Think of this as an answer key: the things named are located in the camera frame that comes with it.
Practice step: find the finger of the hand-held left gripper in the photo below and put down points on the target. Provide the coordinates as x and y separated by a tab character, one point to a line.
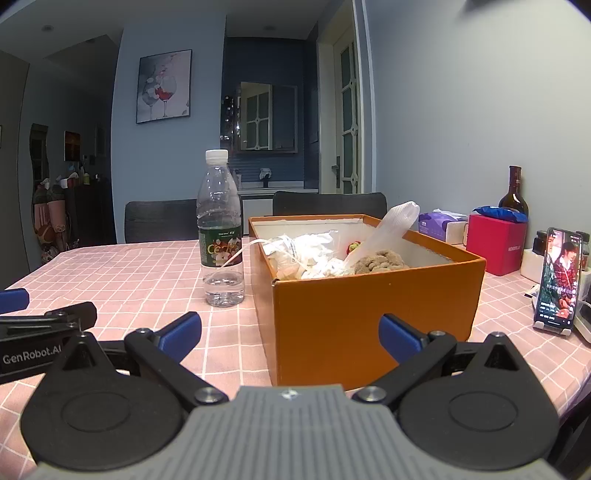
55	318
14	300

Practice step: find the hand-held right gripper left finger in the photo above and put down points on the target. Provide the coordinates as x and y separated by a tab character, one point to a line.
182	337

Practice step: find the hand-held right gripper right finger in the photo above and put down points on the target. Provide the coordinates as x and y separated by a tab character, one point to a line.
397	339

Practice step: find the orange cardboard box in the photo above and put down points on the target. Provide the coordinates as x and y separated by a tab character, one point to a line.
369	300

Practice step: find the brown plush toy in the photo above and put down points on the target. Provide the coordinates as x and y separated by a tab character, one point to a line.
383	261

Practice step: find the white plastic bag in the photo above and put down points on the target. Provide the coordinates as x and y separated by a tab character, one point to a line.
392	226

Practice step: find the white gift bag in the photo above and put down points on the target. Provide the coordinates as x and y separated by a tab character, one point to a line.
304	251

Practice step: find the pink checkered tablecloth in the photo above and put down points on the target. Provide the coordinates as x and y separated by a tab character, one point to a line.
138	277

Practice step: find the hanging pink bags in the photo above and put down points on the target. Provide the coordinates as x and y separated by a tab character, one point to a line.
48	221

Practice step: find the dark tall cabinet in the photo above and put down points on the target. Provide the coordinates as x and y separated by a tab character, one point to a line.
90	212

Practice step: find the black chair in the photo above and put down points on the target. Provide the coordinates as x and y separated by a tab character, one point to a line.
161	221
323	203

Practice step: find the purple tissue pack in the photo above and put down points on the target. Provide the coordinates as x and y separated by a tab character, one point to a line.
434	226

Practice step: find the small white box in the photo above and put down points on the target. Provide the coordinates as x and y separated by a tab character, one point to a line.
457	233

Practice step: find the clear plastic water bottle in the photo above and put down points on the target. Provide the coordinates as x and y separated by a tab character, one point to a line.
220	207

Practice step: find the pink box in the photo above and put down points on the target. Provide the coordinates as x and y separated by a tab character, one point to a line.
494	244

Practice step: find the white sink counter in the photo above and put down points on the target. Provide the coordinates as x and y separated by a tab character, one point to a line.
258	203

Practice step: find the phone stand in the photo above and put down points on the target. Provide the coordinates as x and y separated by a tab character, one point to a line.
554	333

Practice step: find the blue packet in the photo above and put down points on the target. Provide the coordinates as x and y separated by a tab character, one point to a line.
501	213

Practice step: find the dark framed picture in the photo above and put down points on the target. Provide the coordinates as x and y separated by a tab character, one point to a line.
72	145

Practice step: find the smartphone with lit screen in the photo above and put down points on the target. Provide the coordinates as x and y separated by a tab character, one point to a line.
558	277

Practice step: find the black faucet with white cloth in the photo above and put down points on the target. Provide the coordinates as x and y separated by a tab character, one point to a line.
266	177

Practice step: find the brown glass bottle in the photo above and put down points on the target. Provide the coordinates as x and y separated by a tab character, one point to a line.
515	198

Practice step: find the white glass panel door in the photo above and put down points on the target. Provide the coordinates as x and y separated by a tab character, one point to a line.
348	115

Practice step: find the mirror cabinet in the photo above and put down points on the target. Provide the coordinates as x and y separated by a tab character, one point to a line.
268	117

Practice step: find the wine glass painting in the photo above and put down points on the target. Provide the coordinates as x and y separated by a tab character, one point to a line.
164	87

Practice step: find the wavy wall mirror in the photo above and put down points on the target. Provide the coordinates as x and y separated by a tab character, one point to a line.
39	152

